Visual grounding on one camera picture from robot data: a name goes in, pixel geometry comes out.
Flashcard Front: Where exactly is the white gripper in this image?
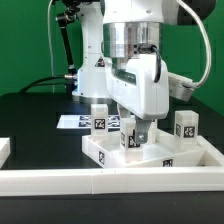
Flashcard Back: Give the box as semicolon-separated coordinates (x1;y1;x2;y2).
106;54;169;144

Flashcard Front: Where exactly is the white square tabletop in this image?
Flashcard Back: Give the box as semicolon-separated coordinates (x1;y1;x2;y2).
82;129;224;168

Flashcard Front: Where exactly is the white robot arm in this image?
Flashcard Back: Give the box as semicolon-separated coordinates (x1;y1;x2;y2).
56;0;217;144

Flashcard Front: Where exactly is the white marker tag sheet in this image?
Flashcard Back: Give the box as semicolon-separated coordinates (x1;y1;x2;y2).
57;115;120;129

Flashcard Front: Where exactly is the white U-shaped obstacle fence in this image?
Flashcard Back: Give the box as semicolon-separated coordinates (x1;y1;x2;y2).
0;138;224;196

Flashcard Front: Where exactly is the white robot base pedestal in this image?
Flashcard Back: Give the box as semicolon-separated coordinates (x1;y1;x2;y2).
72;2;110;103

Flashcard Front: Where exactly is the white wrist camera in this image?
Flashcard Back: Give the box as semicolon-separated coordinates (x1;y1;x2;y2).
168;72;194;101

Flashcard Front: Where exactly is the black cable bundle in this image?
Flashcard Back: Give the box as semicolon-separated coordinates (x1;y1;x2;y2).
18;6;80;94

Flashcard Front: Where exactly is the grey thin cable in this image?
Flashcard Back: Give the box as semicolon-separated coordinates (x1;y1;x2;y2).
47;0;56;94

